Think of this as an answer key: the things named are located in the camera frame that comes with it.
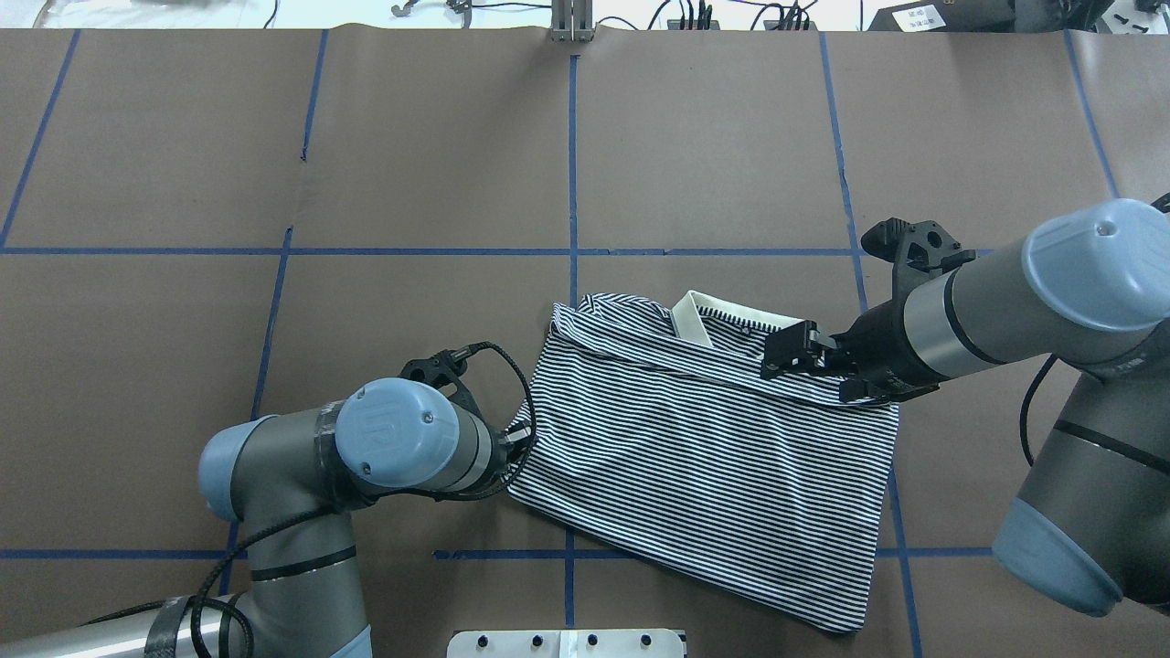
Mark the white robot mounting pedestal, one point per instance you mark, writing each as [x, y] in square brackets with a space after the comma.
[635, 642]

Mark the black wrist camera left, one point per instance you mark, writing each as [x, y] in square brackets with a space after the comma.
[444, 372]

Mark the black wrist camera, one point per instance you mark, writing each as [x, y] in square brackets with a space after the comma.
[918, 252]
[444, 372]

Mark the navy white striped polo shirt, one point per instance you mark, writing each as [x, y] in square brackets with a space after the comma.
[656, 434]

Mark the black box with label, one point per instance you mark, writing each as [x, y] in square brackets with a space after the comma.
[944, 16]

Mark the orange black connector box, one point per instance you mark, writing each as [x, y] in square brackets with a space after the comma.
[692, 16]

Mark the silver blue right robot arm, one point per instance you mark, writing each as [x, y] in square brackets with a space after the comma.
[1089, 293]

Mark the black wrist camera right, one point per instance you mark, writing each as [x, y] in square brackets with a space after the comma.
[918, 252]

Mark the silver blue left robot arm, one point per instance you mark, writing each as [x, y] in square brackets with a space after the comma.
[293, 482]

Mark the aluminium frame post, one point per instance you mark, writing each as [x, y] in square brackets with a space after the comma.
[572, 21]

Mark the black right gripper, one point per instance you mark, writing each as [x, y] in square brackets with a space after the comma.
[876, 347]

